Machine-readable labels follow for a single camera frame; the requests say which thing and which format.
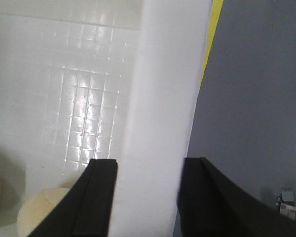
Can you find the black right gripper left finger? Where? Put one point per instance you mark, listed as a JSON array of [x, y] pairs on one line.
[[86, 209]]

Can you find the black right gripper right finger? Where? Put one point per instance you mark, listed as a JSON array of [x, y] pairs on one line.
[[211, 205]]

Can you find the white plastic tote box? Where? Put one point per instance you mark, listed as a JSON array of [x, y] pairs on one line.
[[89, 79]]

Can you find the metal bracket on floor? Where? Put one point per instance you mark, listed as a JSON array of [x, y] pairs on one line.
[[286, 203]]

